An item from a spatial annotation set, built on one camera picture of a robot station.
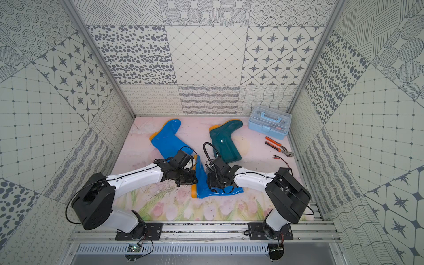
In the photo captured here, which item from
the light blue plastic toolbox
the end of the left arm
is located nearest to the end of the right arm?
the end of the left arm

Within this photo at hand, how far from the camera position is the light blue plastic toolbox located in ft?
3.47

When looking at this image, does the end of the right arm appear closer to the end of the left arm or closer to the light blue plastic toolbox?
the end of the left arm
